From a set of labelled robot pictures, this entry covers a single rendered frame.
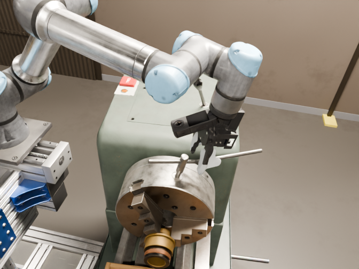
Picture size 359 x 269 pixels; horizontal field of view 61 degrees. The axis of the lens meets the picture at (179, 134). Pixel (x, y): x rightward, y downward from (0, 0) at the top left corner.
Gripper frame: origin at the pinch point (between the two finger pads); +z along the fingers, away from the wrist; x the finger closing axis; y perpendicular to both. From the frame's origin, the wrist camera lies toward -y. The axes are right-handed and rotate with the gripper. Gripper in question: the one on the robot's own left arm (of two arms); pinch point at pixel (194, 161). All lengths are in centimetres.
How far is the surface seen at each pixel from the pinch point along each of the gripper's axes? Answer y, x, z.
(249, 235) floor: 86, 36, 118
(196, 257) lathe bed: 10.3, -9.4, 41.1
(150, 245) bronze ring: -11.4, -14.2, 19.1
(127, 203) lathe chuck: -16.5, -0.2, 18.7
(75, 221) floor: -30, 71, 142
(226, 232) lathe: 42, 14, 70
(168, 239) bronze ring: -6.3, -13.4, 18.5
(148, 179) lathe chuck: -11.6, 0.9, 8.7
